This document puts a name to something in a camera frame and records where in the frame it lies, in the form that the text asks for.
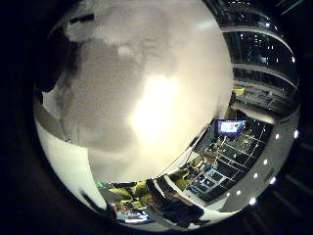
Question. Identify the open laptop with lit screen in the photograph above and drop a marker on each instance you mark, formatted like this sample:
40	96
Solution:
231	127

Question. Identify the seated person in dark clothes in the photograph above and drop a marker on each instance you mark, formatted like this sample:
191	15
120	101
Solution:
182	209

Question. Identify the yellow-green office chair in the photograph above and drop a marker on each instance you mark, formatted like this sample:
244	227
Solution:
138	192

